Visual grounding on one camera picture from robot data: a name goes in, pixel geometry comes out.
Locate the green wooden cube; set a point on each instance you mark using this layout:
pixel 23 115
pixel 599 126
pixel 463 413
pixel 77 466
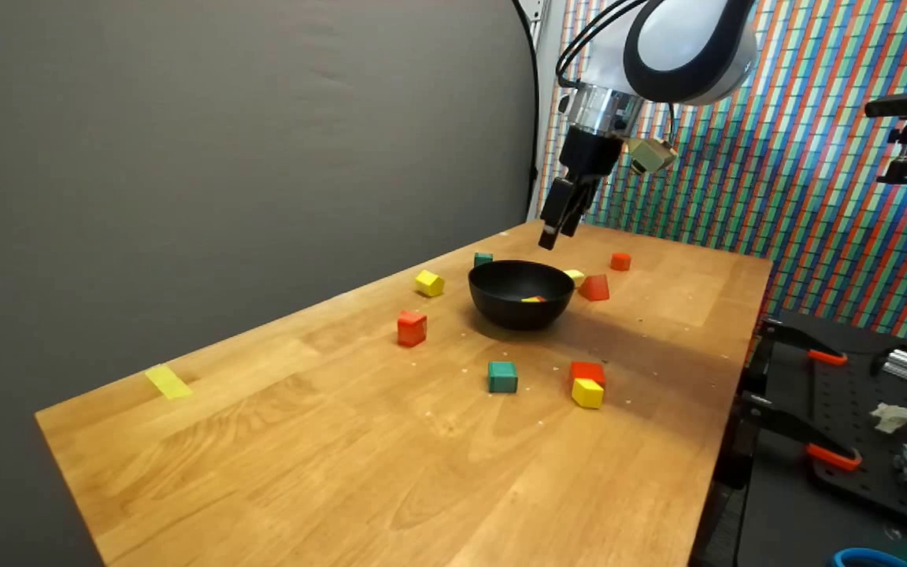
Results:
pixel 501 377

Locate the red wooden cube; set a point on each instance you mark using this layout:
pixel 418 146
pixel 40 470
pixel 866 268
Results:
pixel 410 328

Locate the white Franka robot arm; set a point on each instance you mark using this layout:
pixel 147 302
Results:
pixel 684 43

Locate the yellow tape strip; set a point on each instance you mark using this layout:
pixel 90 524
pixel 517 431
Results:
pixel 168 382

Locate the grey fabric backdrop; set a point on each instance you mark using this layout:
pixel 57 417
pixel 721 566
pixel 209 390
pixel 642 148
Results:
pixel 159 159

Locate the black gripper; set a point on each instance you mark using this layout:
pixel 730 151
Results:
pixel 591 151

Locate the large green wooden block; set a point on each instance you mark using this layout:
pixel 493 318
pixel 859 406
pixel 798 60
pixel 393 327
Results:
pixel 482 255

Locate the beige wrist camera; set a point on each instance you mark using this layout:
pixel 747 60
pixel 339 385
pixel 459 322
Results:
pixel 650 155

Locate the large yellow wooden block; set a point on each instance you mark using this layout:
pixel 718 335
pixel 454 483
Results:
pixel 428 283

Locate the black pegboard bench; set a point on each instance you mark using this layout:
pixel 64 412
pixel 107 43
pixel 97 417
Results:
pixel 790 506

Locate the white crumpled item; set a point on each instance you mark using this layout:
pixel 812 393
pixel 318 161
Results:
pixel 892 417

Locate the red wooden wedge block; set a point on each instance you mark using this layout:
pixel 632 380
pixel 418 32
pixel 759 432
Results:
pixel 594 292

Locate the black bowl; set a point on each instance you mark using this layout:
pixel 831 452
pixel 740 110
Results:
pixel 520 312

